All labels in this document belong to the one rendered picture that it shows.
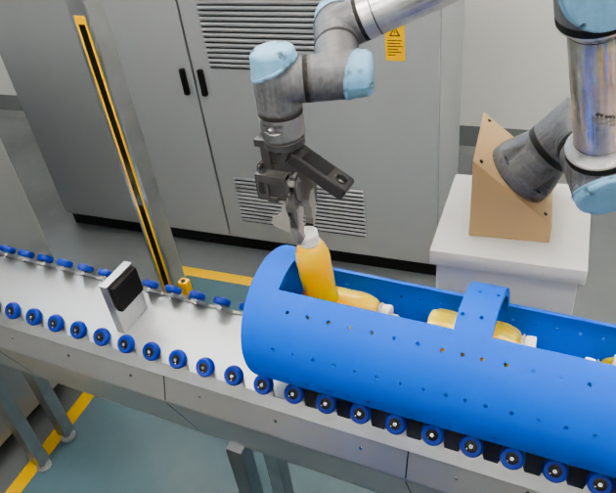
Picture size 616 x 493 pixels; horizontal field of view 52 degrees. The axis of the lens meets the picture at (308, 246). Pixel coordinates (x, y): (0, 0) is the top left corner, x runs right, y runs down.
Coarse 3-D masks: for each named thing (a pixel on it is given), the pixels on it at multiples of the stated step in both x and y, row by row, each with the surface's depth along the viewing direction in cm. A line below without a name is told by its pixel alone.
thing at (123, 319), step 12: (120, 264) 158; (120, 276) 155; (132, 276) 157; (108, 288) 152; (120, 288) 154; (132, 288) 158; (108, 300) 154; (120, 300) 154; (132, 300) 158; (144, 300) 166; (120, 312) 158; (132, 312) 162; (120, 324) 159; (132, 324) 163
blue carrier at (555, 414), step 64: (256, 320) 123; (320, 320) 118; (384, 320) 114; (512, 320) 129; (576, 320) 122; (320, 384) 123; (384, 384) 115; (448, 384) 109; (512, 384) 105; (576, 384) 101; (512, 448) 114; (576, 448) 103
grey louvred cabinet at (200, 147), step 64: (0, 0) 290; (64, 0) 278; (128, 0) 266; (192, 0) 256; (256, 0) 246; (320, 0) 237; (64, 64) 300; (128, 64) 287; (192, 64) 275; (384, 64) 244; (448, 64) 252; (64, 128) 326; (192, 128) 297; (256, 128) 284; (320, 128) 272; (384, 128) 261; (448, 128) 274; (64, 192) 357; (128, 192) 339; (192, 192) 322; (256, 192) 306; (320, 192) 292; (384, 192) 280; (448, 192) 299; (384, 256) 303
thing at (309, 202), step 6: (312, 192) 117; (306, 198) 116; (312, 198) 118; (300, 204) 120; (306, 204) 117; (312, 204) 118; (306, 210) 119; (312, 210) 119; (306, 216) 120; (312, 216) 119; (306, 222) 121; (312, 222) 120
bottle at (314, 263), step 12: (300, 252) 121; (312, 252) 120; (324, 252) 121; (300, 264) 122; (312, 264) 121; (324, 264) 122; (300, 276) 125; (312, 276) 123; (324, 276) 124; (312, 288) 125; (324, 288) 125; (336, 288) 130; (336, 300) 131
